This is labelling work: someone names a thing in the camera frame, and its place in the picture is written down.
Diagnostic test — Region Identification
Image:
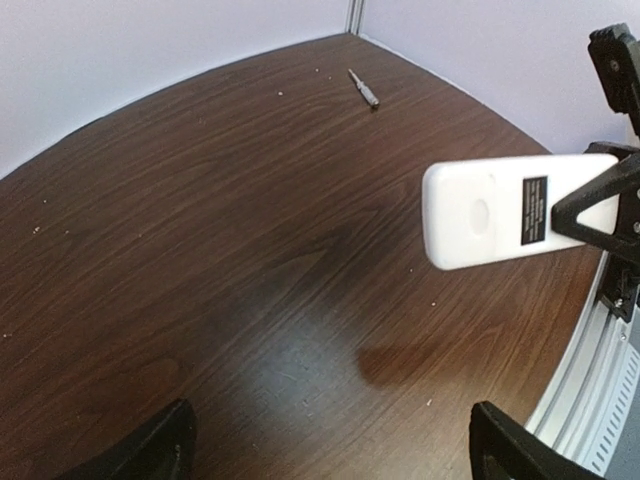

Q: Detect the front aluminium rail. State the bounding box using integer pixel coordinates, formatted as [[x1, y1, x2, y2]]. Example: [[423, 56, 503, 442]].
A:
[[525, 253, 639, 477]]

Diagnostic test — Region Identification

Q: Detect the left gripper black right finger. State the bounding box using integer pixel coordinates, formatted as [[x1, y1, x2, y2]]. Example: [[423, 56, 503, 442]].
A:
[[470, 401, 601, 479]]

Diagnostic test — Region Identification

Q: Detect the right aluminium frame post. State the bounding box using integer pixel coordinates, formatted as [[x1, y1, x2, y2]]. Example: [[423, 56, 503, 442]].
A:
[[345, 0, 366, 36]]

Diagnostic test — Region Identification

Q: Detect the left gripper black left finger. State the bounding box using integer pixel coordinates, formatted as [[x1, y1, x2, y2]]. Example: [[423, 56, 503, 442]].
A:
[[58, 399, 196, 479]]

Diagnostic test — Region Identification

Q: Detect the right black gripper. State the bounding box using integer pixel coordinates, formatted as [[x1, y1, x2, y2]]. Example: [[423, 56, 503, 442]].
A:
[[551, 141, 639, 320]]

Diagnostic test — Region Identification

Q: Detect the small silver screwdriver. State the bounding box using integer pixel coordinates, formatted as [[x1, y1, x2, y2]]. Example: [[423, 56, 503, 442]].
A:
[[348, 69, 380, 110]]

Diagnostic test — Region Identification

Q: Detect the white remote control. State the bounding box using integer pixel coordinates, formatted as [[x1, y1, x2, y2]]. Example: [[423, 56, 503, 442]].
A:
[[421, 153, 618, 270]]

